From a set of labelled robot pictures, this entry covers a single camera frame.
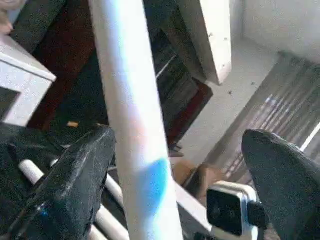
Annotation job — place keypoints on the white glass-door cabinet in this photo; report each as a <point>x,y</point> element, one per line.
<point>25,72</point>

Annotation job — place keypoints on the small yellow object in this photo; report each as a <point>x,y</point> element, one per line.
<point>72,123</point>

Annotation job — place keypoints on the brown cardboard box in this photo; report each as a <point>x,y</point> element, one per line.
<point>186,172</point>

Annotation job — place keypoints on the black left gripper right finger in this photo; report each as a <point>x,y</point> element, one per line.
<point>292,195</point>

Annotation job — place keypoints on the grey pleated curtain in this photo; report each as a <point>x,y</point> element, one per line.
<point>275,105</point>

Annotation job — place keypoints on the dark wooden shelf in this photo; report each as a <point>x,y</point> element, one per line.
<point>175,82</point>

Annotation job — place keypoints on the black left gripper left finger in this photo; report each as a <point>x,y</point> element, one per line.
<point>70,195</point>

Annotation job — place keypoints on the white furniture block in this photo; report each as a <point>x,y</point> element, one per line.
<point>215,37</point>

